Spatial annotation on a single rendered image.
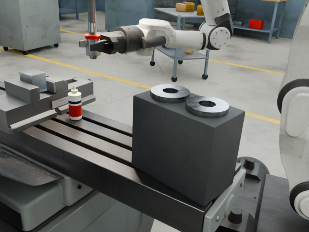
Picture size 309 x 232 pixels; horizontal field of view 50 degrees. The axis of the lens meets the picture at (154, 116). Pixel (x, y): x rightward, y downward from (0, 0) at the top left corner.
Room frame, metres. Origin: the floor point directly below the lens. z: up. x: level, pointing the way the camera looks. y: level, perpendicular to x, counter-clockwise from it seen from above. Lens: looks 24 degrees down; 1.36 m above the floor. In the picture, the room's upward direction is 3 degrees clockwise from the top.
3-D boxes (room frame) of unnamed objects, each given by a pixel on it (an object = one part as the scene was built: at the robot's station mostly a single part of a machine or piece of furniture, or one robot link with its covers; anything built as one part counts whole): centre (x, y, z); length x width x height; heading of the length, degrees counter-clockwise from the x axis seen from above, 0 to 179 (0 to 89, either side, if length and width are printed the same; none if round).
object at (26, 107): (1.00, 0.37, 0.97); 0.35 x 0.15 x 0.11; 147
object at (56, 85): (1.03, 0.35, 1.00); 0.12 x 0.06 x 0.04; 57
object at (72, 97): (0.95, 0.25, 0.97); 0.04 x 0.04 x 0.11
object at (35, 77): (0.98, 0.38, 1.02); 0.06 x 0.05 x 0.06; 57
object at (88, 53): (1.03, 0.20, 1.13); 0.05 x 0.05 x 0.05
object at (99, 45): (1.01, 0.18, 1.13); 0.06 x 0.02 x 0.03; 136
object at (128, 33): (1.10, 0.14, 1.13); 0.13 x 0.12 x 0.10; 46
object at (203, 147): (0.67, -0.07, 1.01); 0.22 x 0.12 x 0.20; 49
